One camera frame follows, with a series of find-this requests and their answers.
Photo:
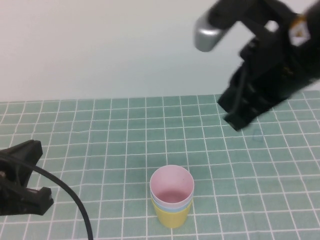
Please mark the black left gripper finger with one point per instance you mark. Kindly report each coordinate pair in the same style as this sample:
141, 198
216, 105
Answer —
41, 201
28, 155

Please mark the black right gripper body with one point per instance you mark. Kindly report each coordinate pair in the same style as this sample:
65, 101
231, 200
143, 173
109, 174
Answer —
270, 67

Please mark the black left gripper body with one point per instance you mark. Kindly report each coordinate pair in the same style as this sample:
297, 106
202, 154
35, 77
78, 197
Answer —
10, 195

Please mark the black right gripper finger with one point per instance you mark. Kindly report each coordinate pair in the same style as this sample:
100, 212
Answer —
232, 97
252, 107

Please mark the pink plastic cup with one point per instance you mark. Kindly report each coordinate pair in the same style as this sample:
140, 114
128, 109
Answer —
172, 180

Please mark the light blue plastic cup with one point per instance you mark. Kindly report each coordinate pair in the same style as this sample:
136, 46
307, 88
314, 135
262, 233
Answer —
160, 205

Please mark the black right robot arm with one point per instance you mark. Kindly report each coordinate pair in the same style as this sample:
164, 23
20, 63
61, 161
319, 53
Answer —
312, 50

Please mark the green checked tablecloth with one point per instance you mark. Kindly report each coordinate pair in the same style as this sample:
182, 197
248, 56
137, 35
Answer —
125, 137

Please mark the yellow plastic cup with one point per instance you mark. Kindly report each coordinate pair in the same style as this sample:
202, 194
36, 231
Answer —
171, 218

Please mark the black right camera bracket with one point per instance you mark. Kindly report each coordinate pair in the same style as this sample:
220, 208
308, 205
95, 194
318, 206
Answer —
250, 10

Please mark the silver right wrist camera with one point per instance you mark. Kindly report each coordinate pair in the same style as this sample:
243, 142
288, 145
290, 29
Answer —
205, 35

